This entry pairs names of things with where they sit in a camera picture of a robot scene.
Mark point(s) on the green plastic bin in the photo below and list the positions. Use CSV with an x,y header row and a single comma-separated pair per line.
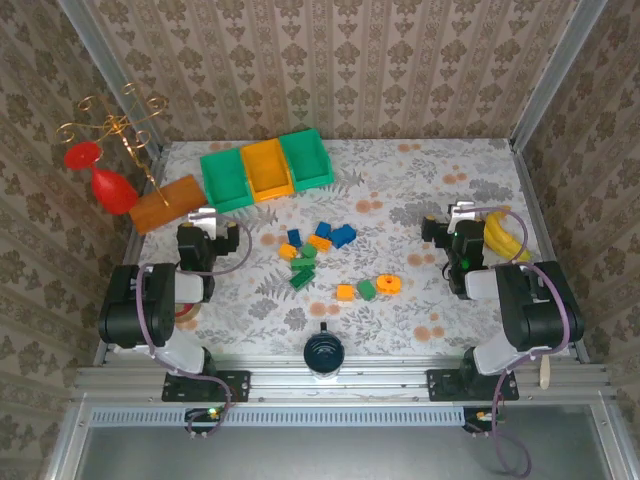
x,y
306,157
225,175

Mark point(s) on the round yellow-orange lego disc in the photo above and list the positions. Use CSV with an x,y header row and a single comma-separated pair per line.
x,y
385,287

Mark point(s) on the small green lego brick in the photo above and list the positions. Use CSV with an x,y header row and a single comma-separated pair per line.
x,y
307,251

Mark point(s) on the orange plastic bin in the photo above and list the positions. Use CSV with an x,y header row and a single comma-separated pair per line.
x,y
267,167

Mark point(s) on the long yellow-orange lego brick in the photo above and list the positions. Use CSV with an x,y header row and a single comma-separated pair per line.
x,y
320,243

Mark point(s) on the yellow banana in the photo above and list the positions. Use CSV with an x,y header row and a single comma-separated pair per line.
x,y
500,237

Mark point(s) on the wooden block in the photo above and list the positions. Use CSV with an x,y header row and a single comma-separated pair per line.
x,y
160,210

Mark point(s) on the red plastic goblet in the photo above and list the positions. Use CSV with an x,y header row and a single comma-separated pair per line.
x,y
112,192

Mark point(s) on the dark blue mug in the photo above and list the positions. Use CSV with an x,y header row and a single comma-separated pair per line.
x,y
324,352

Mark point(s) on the wooden stick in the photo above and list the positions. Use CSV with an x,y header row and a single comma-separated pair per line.
x,y
545,372

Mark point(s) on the black controller board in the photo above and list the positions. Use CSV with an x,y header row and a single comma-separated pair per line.
x,y
200,420
475,420

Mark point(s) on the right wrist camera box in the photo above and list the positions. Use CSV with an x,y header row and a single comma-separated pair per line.
x,y
462,209

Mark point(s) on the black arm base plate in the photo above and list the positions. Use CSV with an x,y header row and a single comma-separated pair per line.
x,y
440,385
240,385

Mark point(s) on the aluminium mounting rail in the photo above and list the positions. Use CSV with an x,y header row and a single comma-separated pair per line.
x,y
375,385

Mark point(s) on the aluminium frame post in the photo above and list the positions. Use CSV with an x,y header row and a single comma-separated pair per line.
x,y
116,75
554,75

